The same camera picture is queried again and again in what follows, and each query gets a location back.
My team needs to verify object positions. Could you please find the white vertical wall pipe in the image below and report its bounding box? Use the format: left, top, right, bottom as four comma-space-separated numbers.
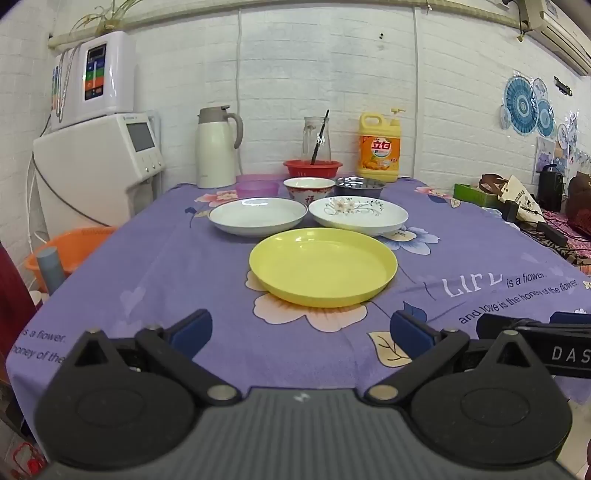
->
412, 7, 422, 179

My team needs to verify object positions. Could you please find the white thermos jug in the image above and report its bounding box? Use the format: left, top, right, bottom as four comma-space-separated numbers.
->
195, 106, 244, 189

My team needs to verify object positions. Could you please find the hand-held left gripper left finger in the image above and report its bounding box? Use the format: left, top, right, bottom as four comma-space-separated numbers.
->
68, 309, 242, 408

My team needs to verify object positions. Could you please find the white water purifier unit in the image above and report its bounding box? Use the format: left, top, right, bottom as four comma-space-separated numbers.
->
49, 31, 137, 131

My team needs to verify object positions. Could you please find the dark red cloth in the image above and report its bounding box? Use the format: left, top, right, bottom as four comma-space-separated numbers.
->
0, 242, 38, 374

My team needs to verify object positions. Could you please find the wall picture card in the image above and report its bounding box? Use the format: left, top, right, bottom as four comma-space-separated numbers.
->
534, 136, 557, 175

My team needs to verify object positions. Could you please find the white water dispenser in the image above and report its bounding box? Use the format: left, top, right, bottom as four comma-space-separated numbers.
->
31, 112, 166, 241

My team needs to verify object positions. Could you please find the orange plastic basket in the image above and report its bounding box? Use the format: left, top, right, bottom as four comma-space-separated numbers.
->
24, 226, 119, 295

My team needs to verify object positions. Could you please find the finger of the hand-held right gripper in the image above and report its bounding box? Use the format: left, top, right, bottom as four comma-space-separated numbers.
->
475, 313, 555, 343
549, 311, 591, 325

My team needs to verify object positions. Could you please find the large blue paper fan decoration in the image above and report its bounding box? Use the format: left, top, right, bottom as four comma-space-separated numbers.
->
501, 75, 539, 134

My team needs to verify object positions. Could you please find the yellow detergent pump bottle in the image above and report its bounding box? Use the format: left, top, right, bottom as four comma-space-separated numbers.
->
358, 108, 406, 184

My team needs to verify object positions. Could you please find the white plate with floral print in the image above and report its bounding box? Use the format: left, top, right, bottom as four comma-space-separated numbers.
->
308, 196, 410, 238

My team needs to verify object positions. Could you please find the clear glass pitcher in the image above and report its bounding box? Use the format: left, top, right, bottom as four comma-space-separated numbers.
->
302, 116, 334, 164

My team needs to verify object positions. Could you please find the brown bag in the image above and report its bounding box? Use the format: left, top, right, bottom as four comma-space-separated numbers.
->
566, 171, 591, 232

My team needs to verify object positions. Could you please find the purple floral tablecloth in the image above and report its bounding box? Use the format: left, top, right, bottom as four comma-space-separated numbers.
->
4, 176, 591, 418

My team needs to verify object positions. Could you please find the grey cylindrical bottle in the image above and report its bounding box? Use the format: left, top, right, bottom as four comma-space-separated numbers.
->
36, 246, 67, 296

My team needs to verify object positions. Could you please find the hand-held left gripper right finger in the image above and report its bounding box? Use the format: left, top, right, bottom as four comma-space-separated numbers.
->
365, 309, 546, 403

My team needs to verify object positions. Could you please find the black power strip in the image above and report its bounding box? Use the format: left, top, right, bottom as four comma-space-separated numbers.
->
525, 220, 569, 248

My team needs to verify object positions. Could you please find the green cardboard box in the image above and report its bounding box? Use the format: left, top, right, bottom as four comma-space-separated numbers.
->
453, 183, 503, 209

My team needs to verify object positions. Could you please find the white wall cable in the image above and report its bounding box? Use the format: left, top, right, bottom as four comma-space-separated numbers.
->
235, 16, 244, 112

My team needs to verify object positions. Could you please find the stainless steel bowl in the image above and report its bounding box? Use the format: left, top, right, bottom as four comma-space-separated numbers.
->
334, 176, 387, 199

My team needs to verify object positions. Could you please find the white printed tote bag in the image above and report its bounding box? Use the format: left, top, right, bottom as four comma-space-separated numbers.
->
496, 175, 546, 228

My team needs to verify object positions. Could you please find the red plastic colander basket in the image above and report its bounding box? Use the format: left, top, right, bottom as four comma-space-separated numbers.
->
283, 159, 343, 181

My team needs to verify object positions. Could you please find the black stirring stick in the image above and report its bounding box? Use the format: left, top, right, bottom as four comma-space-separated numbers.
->
311, 110, 330, 166

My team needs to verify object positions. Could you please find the plain white plate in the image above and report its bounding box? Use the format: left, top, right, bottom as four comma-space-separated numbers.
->
208, 197, 308, 238

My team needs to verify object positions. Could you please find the white air conditioner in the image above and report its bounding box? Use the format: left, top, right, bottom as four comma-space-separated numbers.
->
516, 0, 591, 77

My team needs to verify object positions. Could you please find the purple plastic bowl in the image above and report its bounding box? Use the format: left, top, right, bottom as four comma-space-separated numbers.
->
236, 174, 281, 199

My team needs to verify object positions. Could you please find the beige horizontal wall pipe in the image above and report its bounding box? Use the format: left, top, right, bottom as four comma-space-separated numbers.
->
47, 0, 532, 49

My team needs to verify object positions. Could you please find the small blue paper fan decoration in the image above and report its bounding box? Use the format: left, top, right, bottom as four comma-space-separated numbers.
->
534, 99, 557, 138

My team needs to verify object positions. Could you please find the white bowl with red pattern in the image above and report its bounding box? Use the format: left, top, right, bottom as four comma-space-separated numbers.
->
283, 177, 336, 206

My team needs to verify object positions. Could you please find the yellow plastic plate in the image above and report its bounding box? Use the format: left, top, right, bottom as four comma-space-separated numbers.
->
249, 227, 399, 308

